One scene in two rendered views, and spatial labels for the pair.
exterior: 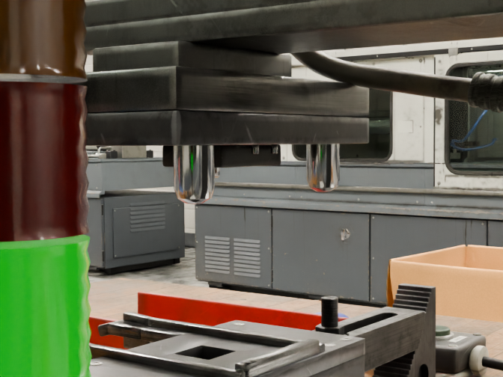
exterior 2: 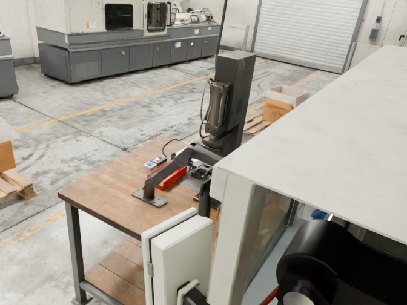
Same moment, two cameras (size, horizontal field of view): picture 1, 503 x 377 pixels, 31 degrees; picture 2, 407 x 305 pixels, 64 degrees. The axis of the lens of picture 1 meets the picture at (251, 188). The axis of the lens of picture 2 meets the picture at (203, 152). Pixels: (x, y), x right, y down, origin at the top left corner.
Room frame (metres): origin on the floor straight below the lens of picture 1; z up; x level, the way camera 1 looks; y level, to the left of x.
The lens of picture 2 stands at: (0.84, 1.75, 1.98)
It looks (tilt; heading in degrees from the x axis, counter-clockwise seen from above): 27 degrees down; 260
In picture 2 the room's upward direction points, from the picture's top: 7 degrees clockwise
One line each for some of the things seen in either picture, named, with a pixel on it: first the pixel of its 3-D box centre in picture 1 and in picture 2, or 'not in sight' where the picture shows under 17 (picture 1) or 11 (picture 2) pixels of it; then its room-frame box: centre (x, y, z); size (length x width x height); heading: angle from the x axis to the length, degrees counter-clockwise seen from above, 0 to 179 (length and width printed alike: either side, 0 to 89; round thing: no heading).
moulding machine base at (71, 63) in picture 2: not in sight; (149, 45); (1.07, -6.99, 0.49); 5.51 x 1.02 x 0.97; 50
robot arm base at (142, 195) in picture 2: not in sight; (148, 192); (0.86, 0.26, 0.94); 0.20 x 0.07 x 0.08; 144
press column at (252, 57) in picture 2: not in sight; (234, 112); (0.34, -0.18, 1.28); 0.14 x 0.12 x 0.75; 144
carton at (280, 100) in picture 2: not in sight; (285, 105); (-1.23, -3.07, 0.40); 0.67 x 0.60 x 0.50; 46
